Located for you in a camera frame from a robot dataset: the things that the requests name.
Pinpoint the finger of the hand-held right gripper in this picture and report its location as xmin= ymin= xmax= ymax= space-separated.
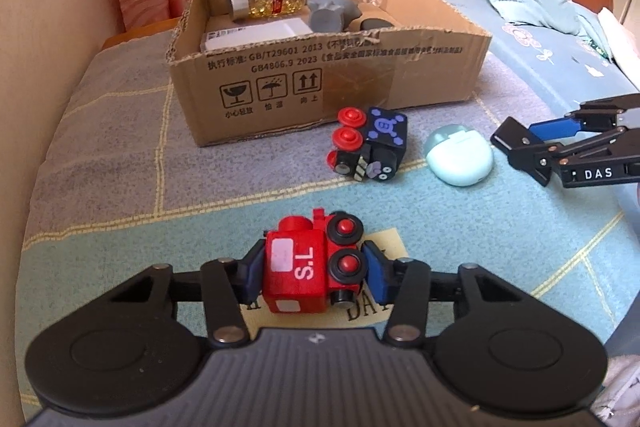
xmin=530 ymin=94 xmax=640 ymax=142
xmin=492 ymin=117 xmax=640 ymax=186

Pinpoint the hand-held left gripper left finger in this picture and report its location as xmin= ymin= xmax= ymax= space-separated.
xmin=107 ymin=239 xmax=268 ymax=350

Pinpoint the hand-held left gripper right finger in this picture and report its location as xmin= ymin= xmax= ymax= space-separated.
xmin=361 ymin=239 xmax=526 ymax=350

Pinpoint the red toy train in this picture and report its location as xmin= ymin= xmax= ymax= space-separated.
xmin=263 ymin=208 xmax=367 ymax=315

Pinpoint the brown cardboard box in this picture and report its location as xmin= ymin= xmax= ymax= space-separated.
xmin=167 ymin=0 xmax=493 ymax=148

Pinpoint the grey toy figure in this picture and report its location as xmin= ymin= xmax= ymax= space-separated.
xmin=306 ymin=0 xmax=362 ymax=32

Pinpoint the mint green earbud case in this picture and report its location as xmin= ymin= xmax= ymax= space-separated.
xmin=423 ymin=127 xmax=495 ymax=186

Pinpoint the blue floral bedsheet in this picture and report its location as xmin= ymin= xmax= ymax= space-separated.
xmin=427 ymin=0 xmax=640 ymax=118

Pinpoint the white folded cloth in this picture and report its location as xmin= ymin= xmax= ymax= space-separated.
xmin=597 ymin=7 xmax=640 ymax=82

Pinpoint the black toy train blue block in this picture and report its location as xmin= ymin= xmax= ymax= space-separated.
xmin=327 ymin=106 xmax=410 ymax=182

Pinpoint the grey blue checked blanket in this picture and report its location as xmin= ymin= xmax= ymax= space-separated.
xmin=22 ymin=27 xmax=640 ymax=408

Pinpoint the white clothing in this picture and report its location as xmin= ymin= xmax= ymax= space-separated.
xmin=592 ymin=347 xmax=640 ymax=427

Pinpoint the flat white box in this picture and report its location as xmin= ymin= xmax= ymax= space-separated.
xmin=202 ymin=19 xmax=313 ymax=52

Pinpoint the orange wooden bed rail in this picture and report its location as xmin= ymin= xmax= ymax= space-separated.
xmin=100 ymin=17 xmax=183 ymax=52

